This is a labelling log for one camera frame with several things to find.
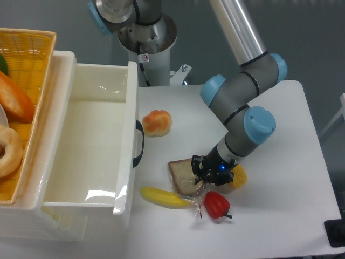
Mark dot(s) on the metal mounting bracket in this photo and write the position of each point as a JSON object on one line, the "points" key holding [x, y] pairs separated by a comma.
{"points": [[180, 77]]}

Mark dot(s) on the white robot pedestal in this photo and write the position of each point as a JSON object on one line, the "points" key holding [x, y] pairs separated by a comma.
{"points": [[149, 46]]}

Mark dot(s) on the black device at edge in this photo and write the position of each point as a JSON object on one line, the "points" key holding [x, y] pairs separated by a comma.
{"points": [[335, 232]]}

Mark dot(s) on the orange baguette loaf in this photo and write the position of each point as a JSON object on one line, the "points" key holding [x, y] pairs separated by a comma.
{"points": [[16, 103]]}

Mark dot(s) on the beige bagel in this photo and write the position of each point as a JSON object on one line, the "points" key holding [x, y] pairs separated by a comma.
{"points": [[13, 150]]}

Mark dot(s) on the red toy bell pepper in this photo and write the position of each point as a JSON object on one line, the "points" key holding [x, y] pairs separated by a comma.
{"points": [[217, 205]]}

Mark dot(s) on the white plate in basket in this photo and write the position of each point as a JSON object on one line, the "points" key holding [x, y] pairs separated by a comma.
{"points": [[3, 117]]}

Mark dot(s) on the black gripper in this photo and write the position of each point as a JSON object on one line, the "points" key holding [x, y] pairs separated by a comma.
{"points": [[219, 171]]}

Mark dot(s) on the white plastic drawer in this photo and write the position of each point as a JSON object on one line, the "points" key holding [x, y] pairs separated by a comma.
{"points": [[92, 175]]}

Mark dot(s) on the bagged toast slice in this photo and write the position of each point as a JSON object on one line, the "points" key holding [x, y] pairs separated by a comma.
{"points": [[183, 181]]}

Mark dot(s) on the white frame at right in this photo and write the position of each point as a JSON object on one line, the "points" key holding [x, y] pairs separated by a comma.
{"points": [[334, 123]]}

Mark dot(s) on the yellow woven basket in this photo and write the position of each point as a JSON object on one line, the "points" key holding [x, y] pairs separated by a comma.
{"points": [[28, 55]]}

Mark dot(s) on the yellow toy bell pepper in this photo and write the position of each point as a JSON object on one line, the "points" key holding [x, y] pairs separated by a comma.
{"points": [[239, 177]]}

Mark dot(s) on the green toy vegetable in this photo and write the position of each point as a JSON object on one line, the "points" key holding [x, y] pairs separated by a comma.
{"points": [[3, 65]]}

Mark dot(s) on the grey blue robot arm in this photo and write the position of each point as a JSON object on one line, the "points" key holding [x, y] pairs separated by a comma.
{"points": [[247, 127]]}

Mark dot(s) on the yellow toy banana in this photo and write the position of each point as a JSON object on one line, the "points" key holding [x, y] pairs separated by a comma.
{"points": [[163, 198]]}

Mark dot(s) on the orange knotted bread roll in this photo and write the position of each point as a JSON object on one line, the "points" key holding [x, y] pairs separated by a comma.
{"points": [[157, 123]]}

